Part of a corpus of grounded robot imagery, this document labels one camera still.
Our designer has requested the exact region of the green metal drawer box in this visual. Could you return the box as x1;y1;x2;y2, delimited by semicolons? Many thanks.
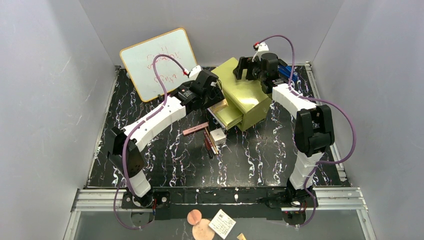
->
208;57;272;131

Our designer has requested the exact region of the orange makeup box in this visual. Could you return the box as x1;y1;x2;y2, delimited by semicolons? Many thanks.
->
210;98;228;112

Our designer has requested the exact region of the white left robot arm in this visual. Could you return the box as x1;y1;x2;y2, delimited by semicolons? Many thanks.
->
105;69;225;208

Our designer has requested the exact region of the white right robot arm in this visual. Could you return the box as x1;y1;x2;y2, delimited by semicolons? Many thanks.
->
233;52;335;208

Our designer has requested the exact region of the pink flat makeup box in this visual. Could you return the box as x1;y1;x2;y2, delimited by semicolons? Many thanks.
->
182;122;209;136

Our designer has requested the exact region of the dark red makeup pencil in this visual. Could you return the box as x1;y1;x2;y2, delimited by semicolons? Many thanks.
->
202;129;214;159

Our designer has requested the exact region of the blue object behind box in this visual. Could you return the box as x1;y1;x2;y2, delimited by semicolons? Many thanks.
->
278;64;298;81

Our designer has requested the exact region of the small white box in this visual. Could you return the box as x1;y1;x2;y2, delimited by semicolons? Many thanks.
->
210;128;227;145

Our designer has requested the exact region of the small pink round pad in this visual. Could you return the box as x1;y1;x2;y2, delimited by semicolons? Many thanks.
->
186;209;202;226

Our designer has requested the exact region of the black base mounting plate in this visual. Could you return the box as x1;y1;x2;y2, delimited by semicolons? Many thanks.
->
119;186;318;221

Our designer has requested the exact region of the white printed paper card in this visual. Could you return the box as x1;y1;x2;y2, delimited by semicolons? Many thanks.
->
208;209;236;240

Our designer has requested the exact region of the large pink round pad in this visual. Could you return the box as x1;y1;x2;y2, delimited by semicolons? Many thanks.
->
192;218;215;240

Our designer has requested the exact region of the small tan wood piece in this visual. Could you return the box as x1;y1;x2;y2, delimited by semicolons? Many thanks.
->
237;233;247;240

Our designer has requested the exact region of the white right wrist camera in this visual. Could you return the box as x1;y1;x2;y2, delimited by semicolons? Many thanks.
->
252;41;269;62

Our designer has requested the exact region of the whiteboard with orange frame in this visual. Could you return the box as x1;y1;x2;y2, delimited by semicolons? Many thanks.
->
119;28;197;102

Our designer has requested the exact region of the aluminium right side rail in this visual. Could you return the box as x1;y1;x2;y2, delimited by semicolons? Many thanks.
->
304;61;351;186

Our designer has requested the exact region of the aluminium frame rail front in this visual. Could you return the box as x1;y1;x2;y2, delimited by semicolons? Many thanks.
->
71;186;368;212

